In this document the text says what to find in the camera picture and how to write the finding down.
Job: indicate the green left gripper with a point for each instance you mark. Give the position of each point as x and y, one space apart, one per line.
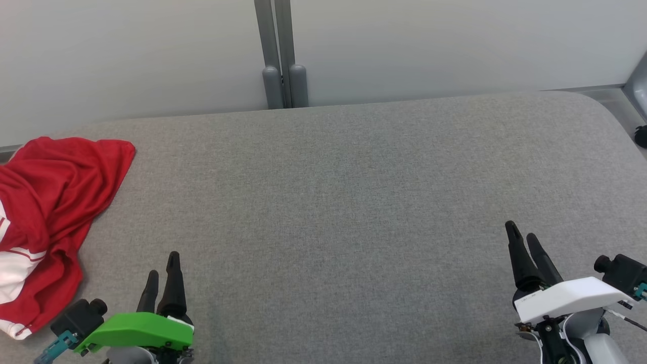
136 331

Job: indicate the small black object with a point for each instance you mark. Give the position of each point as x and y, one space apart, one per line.
642 136

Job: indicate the grey fabric sofa cushion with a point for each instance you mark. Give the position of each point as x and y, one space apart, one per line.
328 212

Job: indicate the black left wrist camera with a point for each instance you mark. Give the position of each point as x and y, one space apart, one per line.
78 318

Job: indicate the red basketball jersey number 23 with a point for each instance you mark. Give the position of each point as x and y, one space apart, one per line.
65 177

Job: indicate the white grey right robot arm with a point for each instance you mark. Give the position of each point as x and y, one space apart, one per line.
601 349

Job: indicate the grey partition post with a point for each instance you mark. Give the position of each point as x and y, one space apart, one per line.
295 86
270 50

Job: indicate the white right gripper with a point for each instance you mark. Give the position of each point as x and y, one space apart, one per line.
571 297

